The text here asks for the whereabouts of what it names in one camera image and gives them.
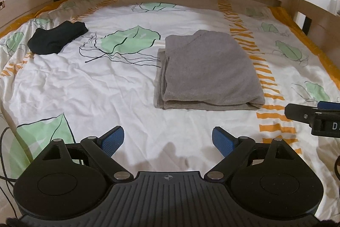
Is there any leaf print bed cover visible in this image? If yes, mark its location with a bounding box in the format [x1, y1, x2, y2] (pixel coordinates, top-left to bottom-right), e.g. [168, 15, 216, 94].
[0, 0, 340, 219]

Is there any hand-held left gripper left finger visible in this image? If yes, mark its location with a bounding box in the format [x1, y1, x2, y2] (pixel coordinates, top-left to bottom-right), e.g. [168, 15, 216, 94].
[43, 126, 134, 182]

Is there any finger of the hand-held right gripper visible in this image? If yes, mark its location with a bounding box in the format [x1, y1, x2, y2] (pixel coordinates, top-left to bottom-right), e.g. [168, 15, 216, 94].
[285, 104, 319, 125]
[317, 101, 340, 111]

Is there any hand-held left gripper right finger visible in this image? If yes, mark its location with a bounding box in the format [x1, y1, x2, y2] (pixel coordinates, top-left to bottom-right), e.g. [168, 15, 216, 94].
[204, 126, 294, 182]

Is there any orange mattress sheet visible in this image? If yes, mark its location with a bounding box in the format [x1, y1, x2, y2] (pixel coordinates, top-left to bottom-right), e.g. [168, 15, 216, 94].
[0, 0, 340, 77]

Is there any black folded cloth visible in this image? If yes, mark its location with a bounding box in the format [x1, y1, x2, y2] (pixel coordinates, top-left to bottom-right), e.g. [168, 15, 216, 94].
[28, 21, 89, 55]

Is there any grey knit hoodie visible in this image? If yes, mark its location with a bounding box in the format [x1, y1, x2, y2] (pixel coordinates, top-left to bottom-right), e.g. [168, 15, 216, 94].
[153, 29, 265, 111]

